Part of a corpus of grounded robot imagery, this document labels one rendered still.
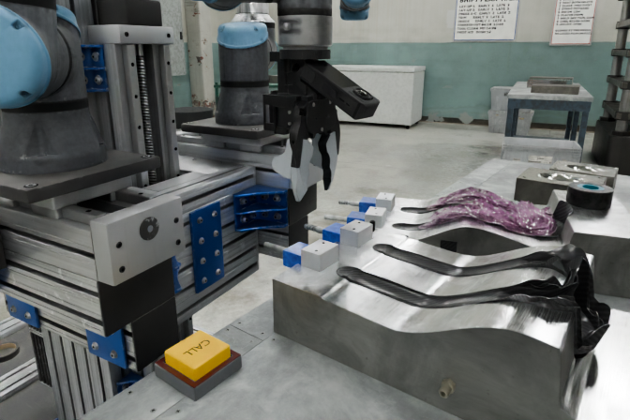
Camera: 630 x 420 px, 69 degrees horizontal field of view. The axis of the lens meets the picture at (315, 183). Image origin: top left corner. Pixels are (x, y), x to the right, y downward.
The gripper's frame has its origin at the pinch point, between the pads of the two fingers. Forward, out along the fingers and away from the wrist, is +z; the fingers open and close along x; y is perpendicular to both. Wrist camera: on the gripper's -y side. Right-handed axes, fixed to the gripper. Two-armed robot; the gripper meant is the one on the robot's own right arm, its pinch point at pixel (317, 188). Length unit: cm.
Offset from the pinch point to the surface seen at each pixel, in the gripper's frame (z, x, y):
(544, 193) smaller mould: 17, -78, -18
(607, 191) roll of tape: 6, -49, -34
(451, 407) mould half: 19.9, 8.3, -25.4
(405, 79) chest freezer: 25, -606, 276
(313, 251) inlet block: 9.2, 2.1, -0.9
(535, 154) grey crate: 65, -360, 36
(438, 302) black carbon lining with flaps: 12.6, -0.9, -19.5
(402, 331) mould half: 12.4, 8.3, -18.8
